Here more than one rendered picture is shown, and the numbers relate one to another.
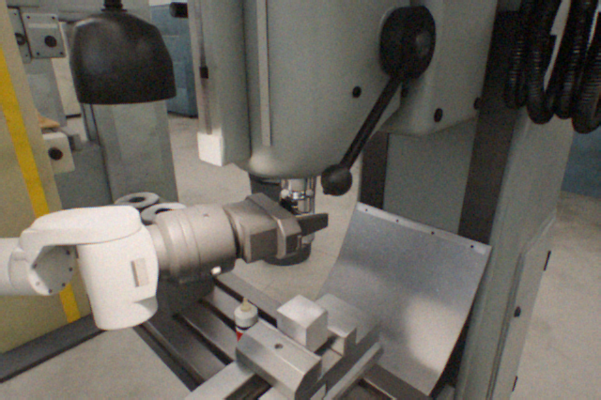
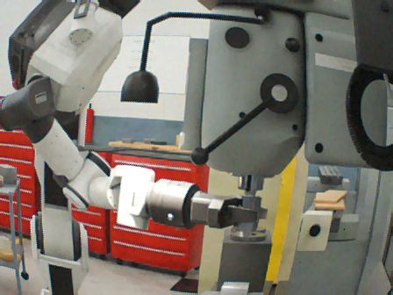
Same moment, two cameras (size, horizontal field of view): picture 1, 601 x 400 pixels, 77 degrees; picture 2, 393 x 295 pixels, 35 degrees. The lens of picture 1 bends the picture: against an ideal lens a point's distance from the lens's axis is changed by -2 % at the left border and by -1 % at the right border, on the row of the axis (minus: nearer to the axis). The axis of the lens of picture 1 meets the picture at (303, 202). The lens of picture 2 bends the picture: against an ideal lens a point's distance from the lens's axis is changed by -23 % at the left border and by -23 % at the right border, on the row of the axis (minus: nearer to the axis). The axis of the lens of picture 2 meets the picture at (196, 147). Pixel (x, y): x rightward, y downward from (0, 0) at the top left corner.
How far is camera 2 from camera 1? 115 cm
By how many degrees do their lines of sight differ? 58
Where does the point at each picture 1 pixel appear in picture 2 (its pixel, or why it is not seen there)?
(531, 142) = not seen: outside the picture
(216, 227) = (178, 190)
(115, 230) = (132, 173)
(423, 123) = (307, 151)
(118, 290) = (125, 204)
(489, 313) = not seen: outside the picture
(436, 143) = not seen: outside the picture
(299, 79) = (208, 103)
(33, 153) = (289, 221)
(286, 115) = (203, 122)
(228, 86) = (191, 106)
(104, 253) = (125, 182)
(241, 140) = (196, 138)
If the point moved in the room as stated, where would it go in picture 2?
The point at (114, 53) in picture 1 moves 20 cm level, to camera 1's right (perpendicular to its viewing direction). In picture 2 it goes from (128, 83) to (188, 83)
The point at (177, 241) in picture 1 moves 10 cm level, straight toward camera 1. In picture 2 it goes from (155, 190) to (120, 190)
